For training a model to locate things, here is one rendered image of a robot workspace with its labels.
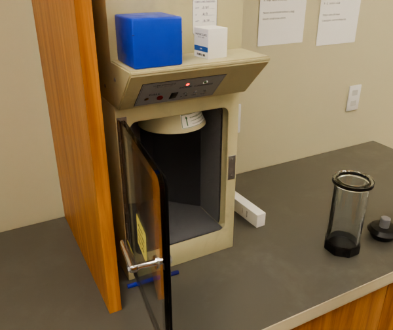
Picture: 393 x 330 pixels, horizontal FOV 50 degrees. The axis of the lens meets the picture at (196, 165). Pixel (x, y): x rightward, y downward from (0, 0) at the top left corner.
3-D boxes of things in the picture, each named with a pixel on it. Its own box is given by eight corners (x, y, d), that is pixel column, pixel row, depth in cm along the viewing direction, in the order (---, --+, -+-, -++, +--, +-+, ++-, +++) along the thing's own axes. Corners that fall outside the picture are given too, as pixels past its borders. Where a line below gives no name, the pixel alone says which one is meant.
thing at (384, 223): (359, 232, 131) (362, 213, 128) (380, 224, 134) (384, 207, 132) (382, 248, 123) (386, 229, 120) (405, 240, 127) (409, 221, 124)
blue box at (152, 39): (117, 60, 86) (113, 14, 83) (162, 55, 91) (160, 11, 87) (134, 70, 78) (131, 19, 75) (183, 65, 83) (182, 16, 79)
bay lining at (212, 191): (109, 209, 128) (97, 95, 113) (185, 190, 139) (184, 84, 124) (138, 253, 109) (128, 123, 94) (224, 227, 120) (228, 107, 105)
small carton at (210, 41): (194, 55, 91) (194, 26, 88) (212, 53, 94) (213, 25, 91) (207, 59, 87) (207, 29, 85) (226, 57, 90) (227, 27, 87)
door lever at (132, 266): (145, 243, 84) (145, 232, 83) (158, 272, 76) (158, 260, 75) (118, 249, 82) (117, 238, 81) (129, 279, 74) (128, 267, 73)
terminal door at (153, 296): (134, 267, 108) (122, 118, 91) (171, 362, 82) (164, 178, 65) (131, 268, 107) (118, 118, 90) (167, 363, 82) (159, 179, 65)
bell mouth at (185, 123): (128, 118, 114) (126, 97, 111) (187, 108, 121) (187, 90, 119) (153, 139, 99) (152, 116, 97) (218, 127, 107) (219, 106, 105)
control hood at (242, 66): (113, 107, 91) (109, 60, 86) (240, 89, 104) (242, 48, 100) (131, 123, 81) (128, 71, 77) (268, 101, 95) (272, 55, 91)
